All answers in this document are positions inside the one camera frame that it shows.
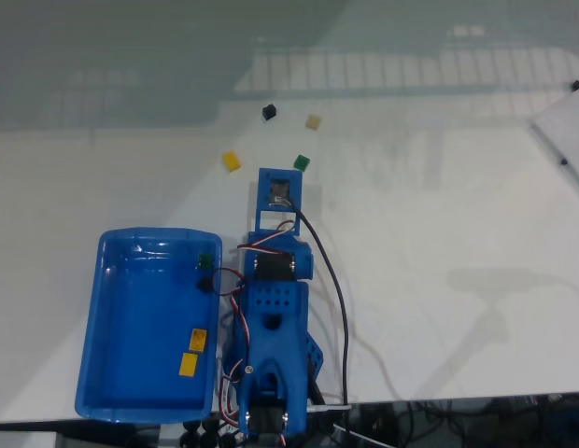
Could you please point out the tan lego brick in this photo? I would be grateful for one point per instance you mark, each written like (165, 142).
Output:
(313, 121)

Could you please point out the blue plastic bin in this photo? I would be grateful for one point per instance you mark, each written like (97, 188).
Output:
(145, 322)

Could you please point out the white board panel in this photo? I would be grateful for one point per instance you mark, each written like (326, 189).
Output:
(569, 121)

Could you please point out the dark green lego brick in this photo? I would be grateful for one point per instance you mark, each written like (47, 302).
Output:
(205, 261)

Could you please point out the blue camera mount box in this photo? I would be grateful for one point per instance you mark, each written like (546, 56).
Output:
(266, 224)

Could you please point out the black lego brick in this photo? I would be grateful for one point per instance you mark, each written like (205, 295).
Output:
(269, 111)

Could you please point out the black table clamp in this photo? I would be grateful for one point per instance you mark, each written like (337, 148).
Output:
(191, 436)
(219, 431)

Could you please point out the yellow studded lego brick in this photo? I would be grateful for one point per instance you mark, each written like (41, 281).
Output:
(198, 339)

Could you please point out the yellow flat lego brick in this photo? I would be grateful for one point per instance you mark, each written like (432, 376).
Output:
(188, 364)

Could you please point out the black round lego piece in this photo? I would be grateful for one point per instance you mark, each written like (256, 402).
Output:
(204, 284)

